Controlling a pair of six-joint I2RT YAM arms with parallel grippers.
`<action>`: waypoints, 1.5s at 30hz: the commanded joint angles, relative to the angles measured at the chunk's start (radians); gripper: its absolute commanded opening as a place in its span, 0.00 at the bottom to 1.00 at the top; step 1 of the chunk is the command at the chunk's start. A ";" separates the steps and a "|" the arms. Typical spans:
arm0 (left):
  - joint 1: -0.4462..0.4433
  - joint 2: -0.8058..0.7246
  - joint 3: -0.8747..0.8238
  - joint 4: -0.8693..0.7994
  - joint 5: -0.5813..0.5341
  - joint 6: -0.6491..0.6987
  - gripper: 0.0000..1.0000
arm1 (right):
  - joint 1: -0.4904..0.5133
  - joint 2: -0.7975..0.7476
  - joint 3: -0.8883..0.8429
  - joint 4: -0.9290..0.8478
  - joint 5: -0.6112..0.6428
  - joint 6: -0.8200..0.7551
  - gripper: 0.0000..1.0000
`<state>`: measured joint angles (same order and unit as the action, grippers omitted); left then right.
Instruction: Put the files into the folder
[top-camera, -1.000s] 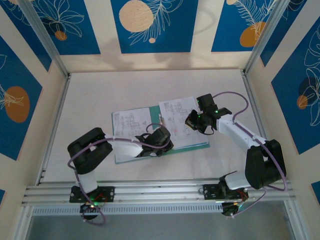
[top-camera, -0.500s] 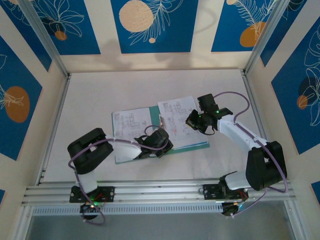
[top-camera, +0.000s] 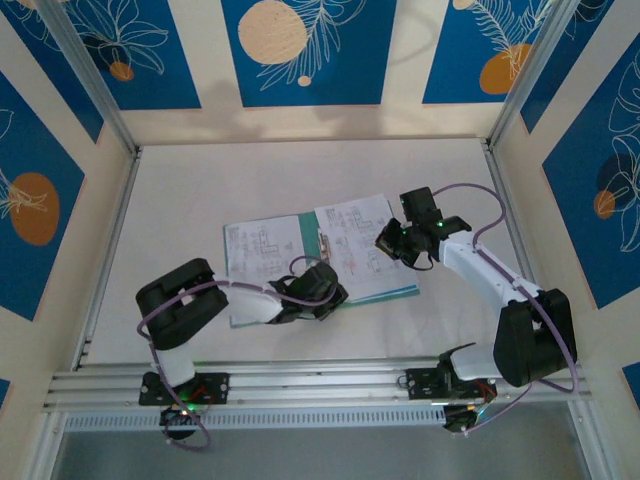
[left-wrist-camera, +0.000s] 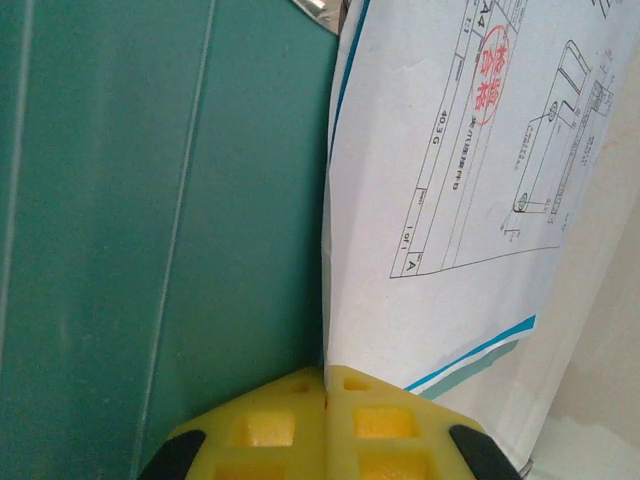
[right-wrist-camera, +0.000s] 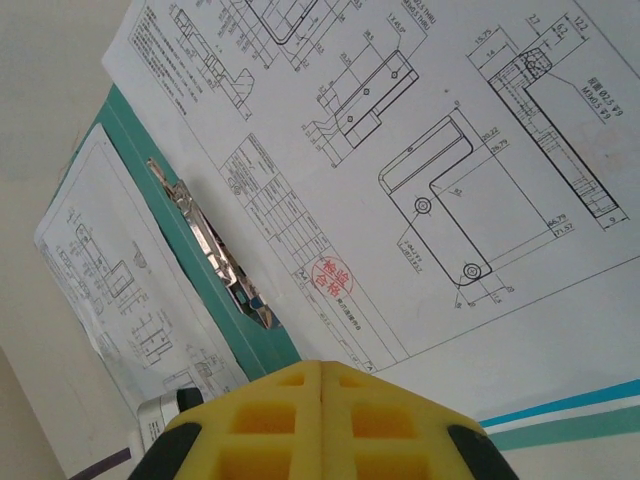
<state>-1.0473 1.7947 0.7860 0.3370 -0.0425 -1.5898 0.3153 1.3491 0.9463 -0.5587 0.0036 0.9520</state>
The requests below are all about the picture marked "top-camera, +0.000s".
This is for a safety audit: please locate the white printed paper sheet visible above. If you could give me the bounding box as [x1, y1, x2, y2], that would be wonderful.
[313, 193, 419, 304]
[224, 214, 326, 301]

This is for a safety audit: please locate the green file folder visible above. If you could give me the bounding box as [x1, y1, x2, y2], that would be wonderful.
[222, 209, 422, 330]

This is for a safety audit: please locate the right black controller box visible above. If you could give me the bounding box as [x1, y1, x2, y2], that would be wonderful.
[442, 403, 485, 435]

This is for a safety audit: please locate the black controller box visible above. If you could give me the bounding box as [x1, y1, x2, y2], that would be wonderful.
[159, 399, 204, 442]
[442, 403, 485, 435]

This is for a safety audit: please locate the left black controller box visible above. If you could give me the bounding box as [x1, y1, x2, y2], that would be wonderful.
[159, 399, 204, 442]

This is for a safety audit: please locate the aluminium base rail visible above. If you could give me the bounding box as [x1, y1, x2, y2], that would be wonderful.
[42, 355, 587, 414]

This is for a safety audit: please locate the aluminium side rail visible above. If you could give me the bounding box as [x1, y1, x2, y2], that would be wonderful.
[480, 139, 565, 360]
[72, 149, 144, 372]

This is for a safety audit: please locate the grey slotted cable duct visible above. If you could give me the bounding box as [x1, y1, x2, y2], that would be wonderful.
[62, 405, 449, 432]

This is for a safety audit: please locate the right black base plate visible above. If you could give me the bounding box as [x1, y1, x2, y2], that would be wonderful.
[405, 366, 497, 402]

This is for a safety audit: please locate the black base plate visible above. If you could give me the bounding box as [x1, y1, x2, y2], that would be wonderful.
[405, 366, 497, 402]
[138, 372, 231, 407]

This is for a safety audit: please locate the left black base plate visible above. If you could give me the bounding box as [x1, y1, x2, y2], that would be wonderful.
[138, 372, 231, 407]

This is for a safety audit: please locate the short aluminium frame post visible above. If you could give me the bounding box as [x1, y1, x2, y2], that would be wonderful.
[27, 409, 69, 480]
[567, 399, 609, 480]

